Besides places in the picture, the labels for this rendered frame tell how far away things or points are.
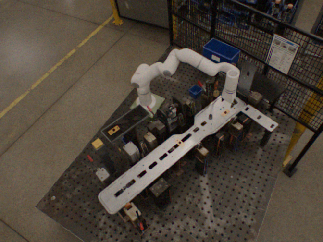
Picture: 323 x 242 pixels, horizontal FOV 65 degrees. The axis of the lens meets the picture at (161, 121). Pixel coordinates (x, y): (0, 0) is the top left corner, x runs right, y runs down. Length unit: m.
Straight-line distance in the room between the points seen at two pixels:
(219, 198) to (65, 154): 2.03
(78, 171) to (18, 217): 1.13
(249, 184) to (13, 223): 2.43
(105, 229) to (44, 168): 1.53
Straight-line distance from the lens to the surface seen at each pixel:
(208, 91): 2.13
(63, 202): 2.31
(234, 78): 1.82
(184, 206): 2.08
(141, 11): 4.66
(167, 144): 1.96
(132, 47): 4.50
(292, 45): 2.19
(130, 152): 1.84
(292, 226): 2.95
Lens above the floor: 2.68
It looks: 53 degrees down
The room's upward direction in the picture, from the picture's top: 8 degrees counter-clockwise
